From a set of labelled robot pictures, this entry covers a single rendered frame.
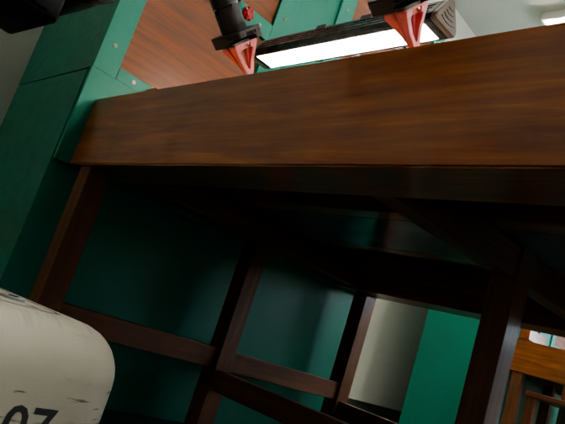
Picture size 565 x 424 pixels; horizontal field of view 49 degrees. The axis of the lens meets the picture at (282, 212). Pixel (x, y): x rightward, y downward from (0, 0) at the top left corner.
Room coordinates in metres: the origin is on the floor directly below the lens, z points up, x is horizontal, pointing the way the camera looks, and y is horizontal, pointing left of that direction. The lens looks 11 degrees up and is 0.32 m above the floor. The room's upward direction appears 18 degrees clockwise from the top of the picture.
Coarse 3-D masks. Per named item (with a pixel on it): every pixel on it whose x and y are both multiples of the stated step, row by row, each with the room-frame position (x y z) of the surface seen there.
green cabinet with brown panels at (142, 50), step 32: (128, 0) 1.53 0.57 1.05; (160, 0) 1.60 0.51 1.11; (192, 0) 1.66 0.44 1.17; (256, 0) 1.80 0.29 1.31; (288, 0) 1.86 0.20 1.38; (320, 0) 1.95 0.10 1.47; (352, 0) 2.03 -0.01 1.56; (64, 32) 1.76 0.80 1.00; (96, 32) 1.57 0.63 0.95; (128, 32) 1.55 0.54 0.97; (160, 32) 1.62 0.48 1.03; (192, 32) 1.68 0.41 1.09; (288, 32) 1.88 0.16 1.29; (32, 64) 1.89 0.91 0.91; (64, 64) 1.68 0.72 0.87; (96, 64) 1.52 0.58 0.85; (128, 64) 1.59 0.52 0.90; (160, 64) 1.65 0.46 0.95; (192, 64) 1.71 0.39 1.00; (224, 64) 1.78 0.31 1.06; (256, 64) 1.85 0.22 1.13
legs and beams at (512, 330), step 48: (96, 192) 1.49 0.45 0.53; (192, 192) 1.67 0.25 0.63; (288, 240) 1.93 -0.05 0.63; (480, 240) 1.12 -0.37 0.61; (48, 288) 1.48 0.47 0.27; (240, 288) 1.85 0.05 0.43; (528, 288) 1.26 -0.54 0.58; (144, 336) 1.68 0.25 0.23; (240, 336) 1.88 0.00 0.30; (480, 336) 1.26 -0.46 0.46; (240, 384) 1.77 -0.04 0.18; (288, 384) 2.07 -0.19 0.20; (336, 384) 2.22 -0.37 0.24; (480, 384) 1.24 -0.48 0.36
